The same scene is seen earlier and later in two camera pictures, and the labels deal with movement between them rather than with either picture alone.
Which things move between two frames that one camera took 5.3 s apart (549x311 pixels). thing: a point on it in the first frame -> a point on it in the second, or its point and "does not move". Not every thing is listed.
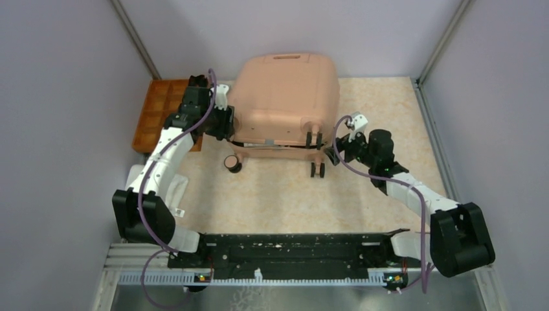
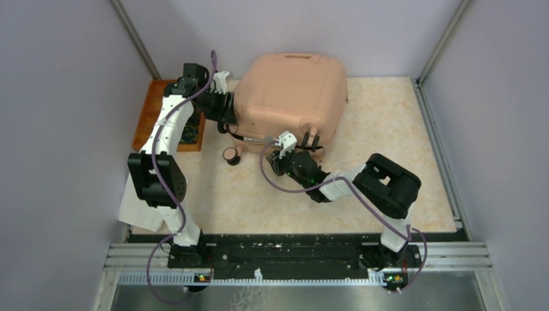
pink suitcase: (286, 105) does not move
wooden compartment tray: (160, 99) does not move
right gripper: (346, 146) -> (276, 162)
